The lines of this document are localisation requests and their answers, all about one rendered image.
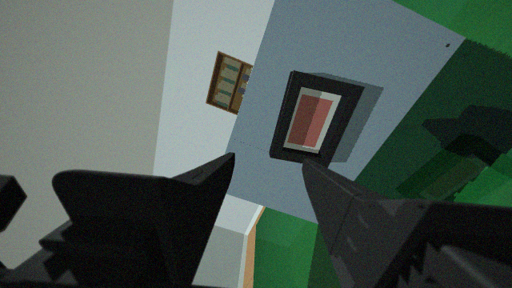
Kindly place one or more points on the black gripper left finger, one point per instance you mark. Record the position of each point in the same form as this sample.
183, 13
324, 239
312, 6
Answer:
184, 208

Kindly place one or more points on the black picture frame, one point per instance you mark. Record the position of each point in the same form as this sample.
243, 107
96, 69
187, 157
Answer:
314, 114

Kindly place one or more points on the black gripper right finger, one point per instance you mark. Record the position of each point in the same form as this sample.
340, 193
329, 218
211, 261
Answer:
369, 236

